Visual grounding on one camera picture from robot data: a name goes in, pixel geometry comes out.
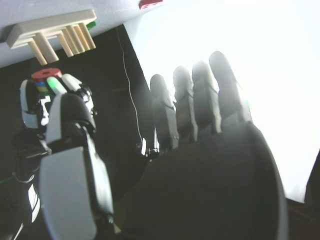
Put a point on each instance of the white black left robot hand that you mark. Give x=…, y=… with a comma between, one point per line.
x=200, y=187

